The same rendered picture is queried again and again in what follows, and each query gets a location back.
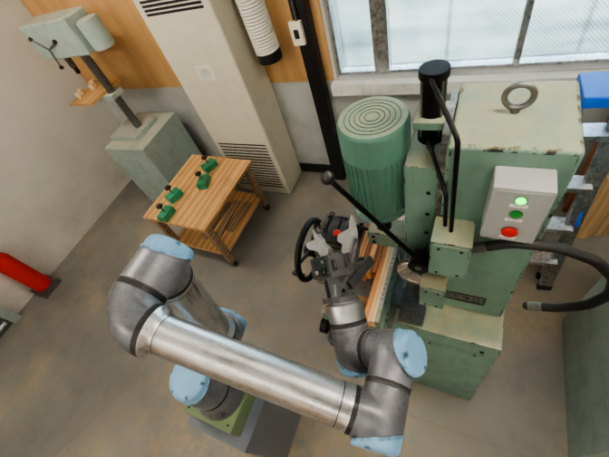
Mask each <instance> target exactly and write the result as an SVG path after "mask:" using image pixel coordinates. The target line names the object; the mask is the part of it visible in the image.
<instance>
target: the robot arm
mask: <svg viewBox="0 0 609 457"><path fill-rule="evenodd" d="M313 235H314V240H312V241H310V242H308V243H306V247H307V248H308V249H310V250H313V251H316V252H317V253H318V254H319V256H320V257H317V258H313V259H311V260H310V263H311V268H312V272H313V277H314V280H317V281H318V283H319V281H321V283H319V284H324V291H325V295H326V298H322V300H323V305H325V304H330V305H328V306H327V307H326V309H327V314H328V318H329V323H330V327H331V333H332V338H333V346H334V351H335V355H336V357H335V359H336V363H337V364H338V367H339V371H340V372H341V374H343V375H345V376H347V377H351V378H354V377H357V378H363V377H366V378H365V382H364V386H361V385H358V384H351V383H348V382H346V381H344V380H341V379H339V378H336V377H334V376H331V375H328V374H325V373H322V372H320V371H317V370H315V369H313V368H310V367H308V366H305V365H301V364H298V363H297V362H294V361H291V360H289V359H286V358H284V357H282V356H279V355H275V354H272V353H270V352H267V351H266V350H263V349H260V348H258V347H255V346H252V345H249V344H247V343H244V342H241V341H240V340H241V338H242V336H243V334H244V333H245V329H246V326H247V322H246V320H245V319H244V318H243V317H242V316H240V315H239V314H236V313H235V312H234V311H232V310H229V309H227V308H224V307H218V306H217V304H216V303H215V302H214V300H213V299H212V297H211V296H210V294H209V293H208V292H207V290H206V289H205V288H204V286H203V285H202V284H201V282H200V281H199V279H198V278H197V276H196V275H195V273H194V272H193V270H192V267H191V265H190V264H189V262H190V261H191V260H192V259H193V256H194V252H193V251H192V249H191V248H189V247H188V246H186V245H185V244H183V243H181V242H179V241H177V240H176V239H174V238H170V237H168V236H165V235H161V234H151V235H149V236H148V237H147V238H146V239H145V241H144V242H143V243H142V244H140V248H139V249H138V250H137V252H136V253H135V255H134V256H133V257H132V259H131V260H130V262H129V264H128V265H127V266H126V268H124V270H123V271H122V272H121V274H120V276H119V277H118V279H117V280H116V281H115V282H114V283H113V285H112V287H111V290H110V292H109V295H108V299H107V306H106V310H107V319H108V323H109V327H110V330H111V333H112V335H113V337H114V339H115V341H116V342H117V343H118V345H119V346H120V347H121V348H122V349H123V350H124V351H125V352H126V353H128V354H130V355H133V356H136V357H138V358H139V359H145V358H147V357H149V356H151V355H155V356H157V357H160V358H162V359H165V360H167V361H170V362H171V363H174V364H176V365H175V366H174V368H173V369H172V373H171V374H170V378H169V389H170V391H171V393H172V395H173V396H174V398H176V399H177V400H178V401H180V402H181V403H182V404H185V405H189V406H192V407H195V408H197V409H199V411H200V413H201V414H202V415H203V416H204V417H206V418H207V419H209V420H211V421H222V420H224V419H227V418H228V417H229V416H230V415H231V414H232V413H233V412H234V411H235V410H236V409H237V408H238V406H239V404H240V402H241V399H242V395H243V392H246V393H248V394H252V395H254V396H256V397H259V398H261V399H263V400H266V401H268V402H270V403H272V404H276V405H279V406H281V407H284V408H285V409H288V410H290V411H293V412H295V413H299V414H301V415H303V416H306V417H308V418H310V419H313V420H315V421H317V422H319V423H323V424H326V425H328V426H331V427H333V428H335V429H337V430H340V432H341V433H344V434H347V435H349V436H352V438H351V439H350V441H351V444H352V445H353V446H356V447H359V448H363V449H365V450H368V451H371V452H377V453H380V454H383V455H387V456H391V457H396V456H398V455H399V454H400V452H401V445H402V440H403V438H404V437H405V435H404V429H405V424H406V418H407V412H408V407H409V400H410V395H411V389H412V384H413V377H414V378H417V377H420V376H421V375H423V374H424V372H425V369H426V367H427V352H426V348H425V345H424V343H423V341H422V339H421V337H420V336H419V335H418V334H417V333H416V332H414V331H412V330H409V329H401V328H396V329H369V327H368V323H367V319H366V315H365V311H364V306H363V301H362V300H361V299H357V298H358V296H357V293H350V289H354V288H355V287H356V286H357V284H358V283H359V282H360V281H361V279H362V278H363V276H364V275H365V274H366V273H367V271H368V270H369V269H370V268H371V266H372V265H373V264H374V261H373V259H372V257H371V256H367V257H361V258H359V253H360V247H359V238H358V231H357V227H356V223H355V219H354V216H353V215H350V218H349V228H348V229H347V230H345V231H343V232H341V233H340V234H339V235H338V237H337V241H338V242H340V243H341V244H342V248H341V251H342V252H341V253H338V252H335V253H333V249H332V248H331V247H330V246H329V245H327V244H326V242H325V239H324V238H323V237H322V234H321V232H319V231H318V230H317V229H315V228H313ZM322 281H323V283H322ZM173 314H174V315H175V316H174V315H173Z"/></svg>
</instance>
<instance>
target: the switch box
mask: <svg viewBox="0 0 609 457"><path fill-rule="evenodd" d="M556 195H557V170H549V169H535V168H520V167H507V166H496V167H495V169H494V173H493V177H492V180H491V183H490V187H489V191H488V197H487V201H486V205H485V208H484V212H483V216H482V222H481V230H480V236H481V237H486V238H497V239H504V240H510V241H516V242H523V243H529V244H532V243H533V242H534V240H535V238H536V236H537V233H538V231H539V230H540V228H541V226H542V224H543V222H544V220H545V218H546V215H547V213H548V211H549V210H550V208H551V206H552V204H553V202H554V200H555V198H556ZM517 197H525V198H527V203H526V204H524V205H526V206H528V208H527V209H522V208H513V207H509V205H510V204H517V203H516V202H515V198H517ZM517 205H518V204H517ZM514 209H518V210H521V211H522V212H523V217H521V218H519V219H523V221H522V222H515V221H508V220H505V218H510V216H509V215H508V213H509V211H511V210H514ZM511 219H512V218H511ZM504 228H514V229H517V231H518V234H517V236H516V238H515V239H512V238H501V237H500V236H499V235H501V230H502V229H504Z"/></svg>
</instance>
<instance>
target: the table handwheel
mask: <svg viewBox="0 0 609 457"><path fill-rule="evenodd" d="M320 222H322V221H321V220H320V219H319V218H310V219H309V220H307V221H306V222H305V224H304V225H303V227H302V229H301V231H300V233H299V236H298V239H297V241H296V245H295V259H294V263H295V273H296V276H297V278H298V279H299V280H300V281H301V282H304V283H307V282H309V281H311V280H312V279H313V278H314V277H313V272H312V271H311V272H310V273H309V275H307V276H304V274H303V272H302V268H301V264H302V263H303V262H304V260H305V259H306V258H307V257H312V258H316V256H318V257H320V256H319V254H318V253H317V252H316V251H313V250H310V249H308V248H307V247H306V244H305V245H304V255H303V256H302V258H301V255H302V248H303V244H304V241H305V236H306V234H307V232H308V230H309V228H311V226H312V225H314V227H313V229H317V226H318V228H319V229H321V228H320Z"/></svg>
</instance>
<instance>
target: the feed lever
mask: <svg viewBox="0 0 609 457"><path fill-rule="evenodd" d="M321 182H322V183H323V184H324V185H332V186H333V187H334V188H335V189H336V190H338V191H339V192H340V193H341V194H342V195H343V196H344V197H345V198H347V199H348V200H349V201H350V202H351V203H352V204H353V205H354V206H355V207H356V208H357V209H358V210H359V211H361V213H363V214H364V215H365V216H366V217H367V218H368V219H369V220H370V221H372V222H373V223H374V224H375V225H376V226H377V227H378V228H379V229H381V230H382V231H383V232H384V233H385V234H386V235H387V236H388V237H390V238H391V239H392V240H393V241H394V242H395V243H396V244H398V245H399V246H400V247H401V248H402V249H403V250H404V251H405V252H407V253H408V254H409V255H410V258H409V262H408V268H409V269H410V270H411V271H413V272H415V273H420V274H424V273H427V272H429V259H430V252H429V251H427V250H425V249H421V248H416V249H414V250H410V249H409V248H408V247H407V246H406V245H405V244H404V243H403V242H402V241H400V240H399V239H398V238H397V237H396V236H395V235H394V234H393V233H392V232H390V231H389V230H388V229H387V228H386V227H385V226H384V225H383V224H382V223H381V222H380V221H379V220H378V219H377V218H375V217H374V216H373V214H371V213H370V212H369V211H368V210H367V209H366V208H365V207H364V206H363V205H361V204H360V203H359V202H358V201H357V200H356V199H355V198H354V197H353V196H351V195H350V194H349V193H348V192H347V191H346V190H345V189H344V188H342V187H341V186H340V185H339V184H338V183H337V182H336V181H335V180H334V174H333V173H332V172H331V171H329V170H328V171H325V172H323V173H322V175H321Z"/></svg>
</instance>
